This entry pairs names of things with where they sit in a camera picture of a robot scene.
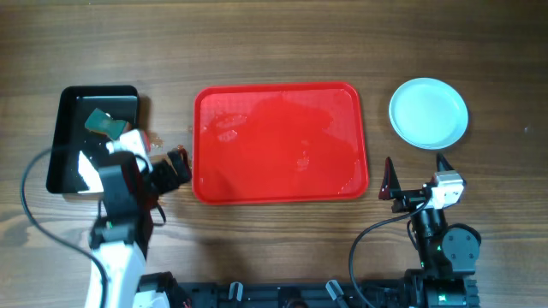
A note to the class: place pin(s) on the red plastic tray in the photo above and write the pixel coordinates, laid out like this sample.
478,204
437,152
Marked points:
275,143

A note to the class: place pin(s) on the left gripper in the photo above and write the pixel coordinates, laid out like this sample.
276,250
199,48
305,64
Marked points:
167,175

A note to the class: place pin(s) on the white plate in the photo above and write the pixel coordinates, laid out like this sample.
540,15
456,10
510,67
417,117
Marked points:
428,113

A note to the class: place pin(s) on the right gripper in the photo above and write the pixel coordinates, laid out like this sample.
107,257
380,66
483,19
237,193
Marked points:
413,198

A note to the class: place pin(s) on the black rectangular water tub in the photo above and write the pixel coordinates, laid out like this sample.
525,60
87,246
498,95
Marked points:
78,151

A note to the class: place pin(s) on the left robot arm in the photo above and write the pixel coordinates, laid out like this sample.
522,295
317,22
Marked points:
119,241

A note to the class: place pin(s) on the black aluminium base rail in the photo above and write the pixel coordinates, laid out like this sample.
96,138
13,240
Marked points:
299,295

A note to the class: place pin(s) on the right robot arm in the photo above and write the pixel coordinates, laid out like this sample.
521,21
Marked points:
447,253

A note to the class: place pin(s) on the green and yellow sponge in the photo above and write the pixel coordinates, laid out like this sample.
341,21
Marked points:
102,123

